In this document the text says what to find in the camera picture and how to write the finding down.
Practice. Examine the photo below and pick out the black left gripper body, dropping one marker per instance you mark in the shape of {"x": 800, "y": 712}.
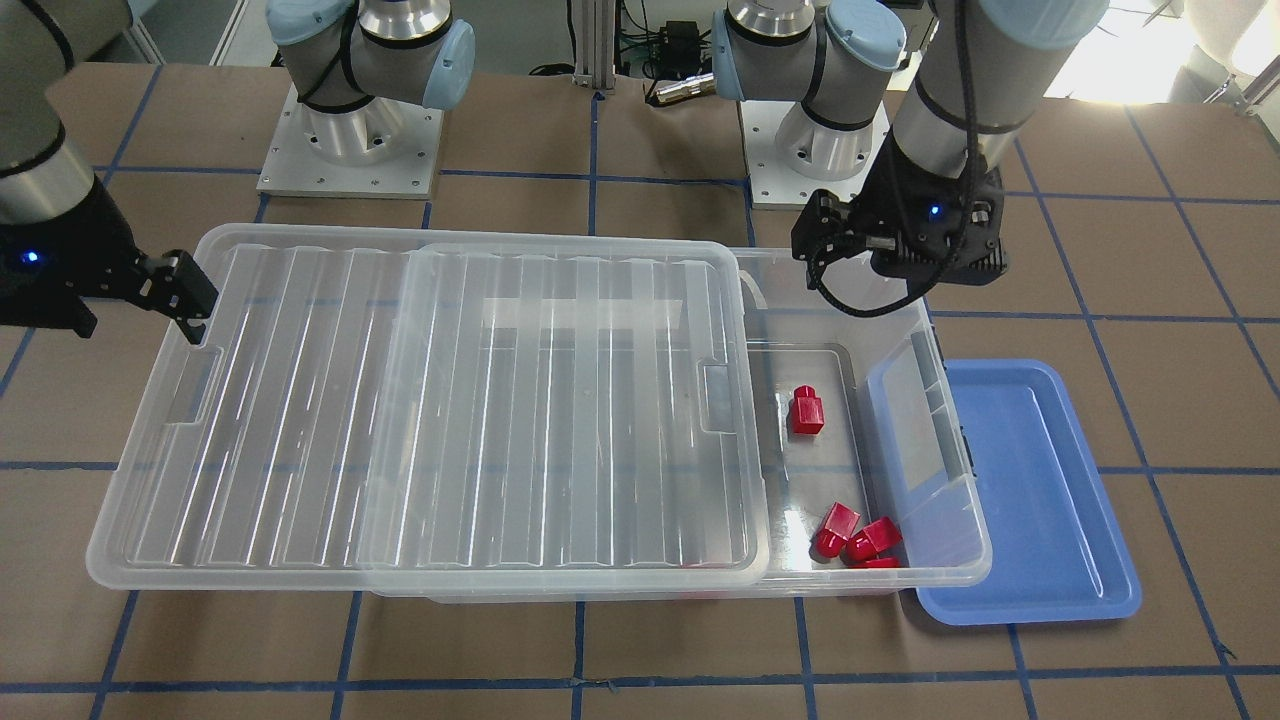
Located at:
{"x": 884, "y": 206}

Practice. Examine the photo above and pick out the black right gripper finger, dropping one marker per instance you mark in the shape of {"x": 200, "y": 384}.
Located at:
{"x": 82, "y": 321}

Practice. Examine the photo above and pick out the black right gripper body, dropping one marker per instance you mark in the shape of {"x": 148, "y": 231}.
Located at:
{"x": 72, "y": 252}

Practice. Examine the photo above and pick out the red block single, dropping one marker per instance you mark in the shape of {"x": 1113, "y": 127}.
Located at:
{"x": 806, "y": 414}

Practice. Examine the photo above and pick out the clear plastic box lid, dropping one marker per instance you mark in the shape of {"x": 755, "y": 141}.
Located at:
{"x": 246, "y": 466}

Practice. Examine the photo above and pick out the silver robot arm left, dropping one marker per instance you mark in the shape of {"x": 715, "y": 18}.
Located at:
{"x": 980, "y": 79}

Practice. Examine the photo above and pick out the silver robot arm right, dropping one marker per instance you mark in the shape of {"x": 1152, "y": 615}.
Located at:
{"x": 341, "y": 55}

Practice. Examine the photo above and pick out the clear plastic storage box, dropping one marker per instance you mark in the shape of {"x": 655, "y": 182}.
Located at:
{"x": 790, "y": 440}

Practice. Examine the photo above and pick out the blue plastic tray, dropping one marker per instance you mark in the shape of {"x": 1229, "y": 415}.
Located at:
{"x": 1058, "y": 553}

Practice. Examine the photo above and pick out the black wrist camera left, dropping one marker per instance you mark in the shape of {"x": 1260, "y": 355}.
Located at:
{"x": 823, "y": 235}

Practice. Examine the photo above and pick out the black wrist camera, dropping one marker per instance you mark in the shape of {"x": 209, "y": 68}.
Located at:
{"x": 177, "y": 287}
{"x": 823, "y": 235}

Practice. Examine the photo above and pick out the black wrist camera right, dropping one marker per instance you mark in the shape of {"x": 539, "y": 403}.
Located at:
{"x": 177, "y": 287}

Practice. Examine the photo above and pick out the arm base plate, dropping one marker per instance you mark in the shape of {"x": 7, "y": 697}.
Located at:
{"x": 789, "y": 156}
{"x": 386, "y": 150}

